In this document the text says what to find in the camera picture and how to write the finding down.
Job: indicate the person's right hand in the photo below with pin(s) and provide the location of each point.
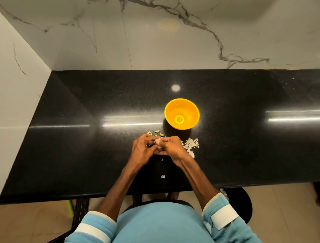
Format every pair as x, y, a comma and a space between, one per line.
175, 149

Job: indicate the person's left hand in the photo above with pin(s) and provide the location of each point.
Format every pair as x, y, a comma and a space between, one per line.
140, 154

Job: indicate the person's left fingers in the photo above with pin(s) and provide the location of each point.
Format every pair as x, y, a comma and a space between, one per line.
148, 140

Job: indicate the person's right fingers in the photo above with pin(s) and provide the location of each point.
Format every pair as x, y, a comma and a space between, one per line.
166, 144

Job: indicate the pale garlic clove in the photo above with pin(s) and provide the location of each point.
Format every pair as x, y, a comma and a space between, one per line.
157, 142

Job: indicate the person's left forearm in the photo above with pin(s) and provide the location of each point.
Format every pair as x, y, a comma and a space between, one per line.
117, 190

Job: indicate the person's right forearm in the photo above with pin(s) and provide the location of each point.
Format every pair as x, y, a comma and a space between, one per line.
197, 182

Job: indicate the pile of white garlic peels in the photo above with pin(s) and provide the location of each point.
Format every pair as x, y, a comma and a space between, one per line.
191, 146

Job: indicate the yellow plastic bowl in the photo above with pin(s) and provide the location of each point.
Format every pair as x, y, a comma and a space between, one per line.
182, 114

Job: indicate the light blue striped sweater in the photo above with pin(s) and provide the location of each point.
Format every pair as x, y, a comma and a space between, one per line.
160, 222

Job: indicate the black round stool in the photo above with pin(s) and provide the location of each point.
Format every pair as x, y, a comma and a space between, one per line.
237, 202

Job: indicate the black table leg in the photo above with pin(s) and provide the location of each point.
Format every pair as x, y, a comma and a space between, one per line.
80, 212

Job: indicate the green plastic object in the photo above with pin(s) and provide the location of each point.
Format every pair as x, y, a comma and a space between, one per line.
70, 208

